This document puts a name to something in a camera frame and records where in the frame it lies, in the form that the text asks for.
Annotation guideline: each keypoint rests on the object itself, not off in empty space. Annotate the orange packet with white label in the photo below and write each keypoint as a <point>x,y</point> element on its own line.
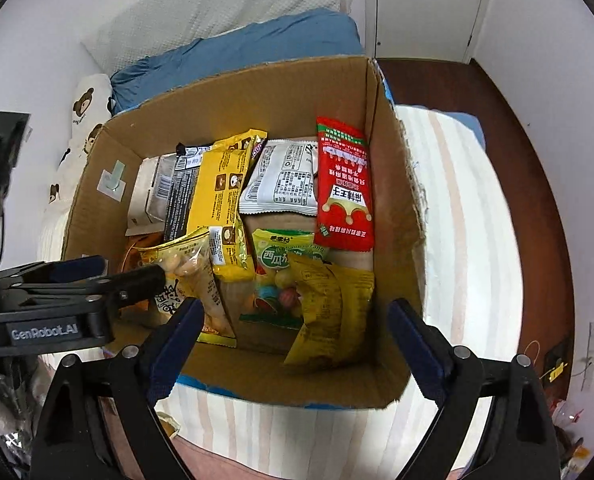
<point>133,260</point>

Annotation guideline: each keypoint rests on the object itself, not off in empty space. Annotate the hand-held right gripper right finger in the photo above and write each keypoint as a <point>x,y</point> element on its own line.
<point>417,355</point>

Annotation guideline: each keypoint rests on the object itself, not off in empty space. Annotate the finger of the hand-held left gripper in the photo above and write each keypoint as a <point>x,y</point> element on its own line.
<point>62,270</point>
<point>137,282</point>

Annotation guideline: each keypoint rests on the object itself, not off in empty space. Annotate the silver white snack packet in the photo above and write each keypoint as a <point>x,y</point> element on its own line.
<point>149,195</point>

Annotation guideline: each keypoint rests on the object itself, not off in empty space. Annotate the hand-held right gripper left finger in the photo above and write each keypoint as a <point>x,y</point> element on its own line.
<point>174,355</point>

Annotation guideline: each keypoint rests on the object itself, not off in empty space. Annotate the striped pink blanket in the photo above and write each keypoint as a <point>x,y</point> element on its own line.
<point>467,260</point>

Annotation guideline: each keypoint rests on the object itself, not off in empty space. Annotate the green candy packet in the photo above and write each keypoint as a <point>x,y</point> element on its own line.
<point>277,260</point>

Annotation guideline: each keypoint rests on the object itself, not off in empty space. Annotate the black snack packet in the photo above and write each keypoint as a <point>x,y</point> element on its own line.
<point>182,190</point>

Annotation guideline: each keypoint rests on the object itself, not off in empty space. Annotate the plain yellow snack packet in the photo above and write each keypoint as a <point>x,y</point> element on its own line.
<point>334,320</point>

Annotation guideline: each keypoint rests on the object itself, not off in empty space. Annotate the bed with blue sheet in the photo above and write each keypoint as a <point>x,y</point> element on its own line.
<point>237,45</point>

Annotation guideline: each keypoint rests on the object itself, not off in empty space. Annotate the clear yellow cookie packet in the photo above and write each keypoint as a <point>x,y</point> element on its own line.
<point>192,280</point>

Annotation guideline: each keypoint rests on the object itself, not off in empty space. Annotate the large yellow snack packet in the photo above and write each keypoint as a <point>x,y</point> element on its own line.
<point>219,195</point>

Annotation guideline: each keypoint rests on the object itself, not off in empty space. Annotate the white door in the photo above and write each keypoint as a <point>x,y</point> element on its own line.
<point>427,5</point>

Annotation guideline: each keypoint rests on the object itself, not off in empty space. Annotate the bear print pillow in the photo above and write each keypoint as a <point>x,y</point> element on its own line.
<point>87,110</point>

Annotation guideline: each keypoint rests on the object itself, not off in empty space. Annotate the grey white pillow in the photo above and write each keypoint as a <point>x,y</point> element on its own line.
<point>217,0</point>

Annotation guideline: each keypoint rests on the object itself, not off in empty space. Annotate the small white snack packet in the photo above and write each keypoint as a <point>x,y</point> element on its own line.
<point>282,185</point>

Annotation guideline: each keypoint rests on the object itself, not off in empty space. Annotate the printed cardboard box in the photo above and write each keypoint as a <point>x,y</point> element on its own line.
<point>327,80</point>

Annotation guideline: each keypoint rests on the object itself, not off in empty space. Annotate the long red snack packet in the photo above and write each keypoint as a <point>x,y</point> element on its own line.
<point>344,195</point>

